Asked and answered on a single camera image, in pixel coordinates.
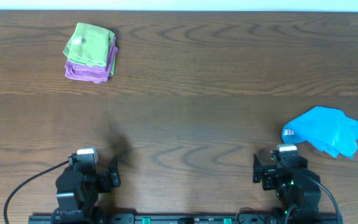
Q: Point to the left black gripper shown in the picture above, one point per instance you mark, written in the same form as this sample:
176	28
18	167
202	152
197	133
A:
105	181

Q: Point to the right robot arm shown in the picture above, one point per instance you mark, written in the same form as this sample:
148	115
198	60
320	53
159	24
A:
296	187

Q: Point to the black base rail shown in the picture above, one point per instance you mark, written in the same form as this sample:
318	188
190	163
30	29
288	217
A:
244	218

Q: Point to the green folded cloth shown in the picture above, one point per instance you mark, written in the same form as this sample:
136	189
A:
89	45

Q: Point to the blue microfiber cloth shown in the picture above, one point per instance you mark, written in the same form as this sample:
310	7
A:
327	129

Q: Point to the purple folded cloth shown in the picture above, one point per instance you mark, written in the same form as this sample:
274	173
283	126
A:
95	74

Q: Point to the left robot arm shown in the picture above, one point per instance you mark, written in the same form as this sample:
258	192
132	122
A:
78	189

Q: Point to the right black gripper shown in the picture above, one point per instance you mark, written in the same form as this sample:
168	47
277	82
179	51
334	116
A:
266	177

